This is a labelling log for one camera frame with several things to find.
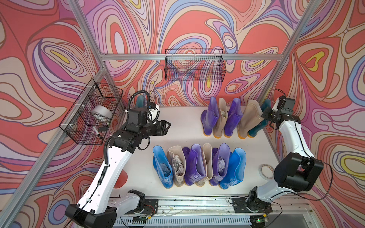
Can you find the dark purple boot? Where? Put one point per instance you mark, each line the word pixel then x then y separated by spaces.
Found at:
pixel 234 116
pixel 210 116

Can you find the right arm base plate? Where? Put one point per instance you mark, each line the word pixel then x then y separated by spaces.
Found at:
pixel 248 205

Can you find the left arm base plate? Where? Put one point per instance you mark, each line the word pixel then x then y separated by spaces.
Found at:
pixel 150 208

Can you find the black wire basket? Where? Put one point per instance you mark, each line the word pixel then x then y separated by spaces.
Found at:
pixel 79 121
pixel 194 64

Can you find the black wire basket left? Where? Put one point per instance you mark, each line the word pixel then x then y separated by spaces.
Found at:
pixel 79 121

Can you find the beige boot front right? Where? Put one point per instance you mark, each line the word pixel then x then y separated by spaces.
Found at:
pixel 208 167

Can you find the blue boot front right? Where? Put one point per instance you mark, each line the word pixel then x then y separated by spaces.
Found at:
pixel 236 169

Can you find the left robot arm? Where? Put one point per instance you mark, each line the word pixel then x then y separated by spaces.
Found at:
pixel 94 210

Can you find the tape roll on table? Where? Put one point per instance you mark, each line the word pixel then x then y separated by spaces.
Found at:
pixel 266 172

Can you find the white tape roll in basket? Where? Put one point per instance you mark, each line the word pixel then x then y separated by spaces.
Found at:
pixel 101 113

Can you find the beige boot back right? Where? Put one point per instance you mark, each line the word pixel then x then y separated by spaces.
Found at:
pixel 250 119

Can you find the blue boot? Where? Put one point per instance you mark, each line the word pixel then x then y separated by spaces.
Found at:
pixel 162 167
pixel 236 169

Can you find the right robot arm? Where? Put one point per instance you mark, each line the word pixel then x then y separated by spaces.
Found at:
pixel 297 172

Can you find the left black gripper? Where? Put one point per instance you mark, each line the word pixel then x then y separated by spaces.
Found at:
pixel 160 128

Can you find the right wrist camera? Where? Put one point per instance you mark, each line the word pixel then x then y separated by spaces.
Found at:
pixel 284 105

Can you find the purple boot front left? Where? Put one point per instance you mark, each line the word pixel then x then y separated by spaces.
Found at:
pixel 194 167

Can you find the beige boot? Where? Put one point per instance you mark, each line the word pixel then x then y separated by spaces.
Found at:
pixel 223 116
pixel 250 119
pixel 177 161
pixel 208 167

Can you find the black wire basket back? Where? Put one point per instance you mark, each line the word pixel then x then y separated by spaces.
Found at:
pixel 194 64

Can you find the beige boot front left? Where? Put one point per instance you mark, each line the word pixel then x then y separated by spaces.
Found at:
pixel 177 161

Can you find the purple boot front right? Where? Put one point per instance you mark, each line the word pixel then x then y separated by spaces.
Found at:
pixel 220 162

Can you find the red cup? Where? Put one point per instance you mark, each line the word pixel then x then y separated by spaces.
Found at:
pixel 121 181

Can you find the blue boot front left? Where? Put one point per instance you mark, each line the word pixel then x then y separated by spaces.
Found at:
pixel 162 167

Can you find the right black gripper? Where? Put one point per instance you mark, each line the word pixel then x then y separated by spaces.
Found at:
pixel 265 114

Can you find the beige boot back left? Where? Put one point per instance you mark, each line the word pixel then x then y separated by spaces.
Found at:
pixel 223 116

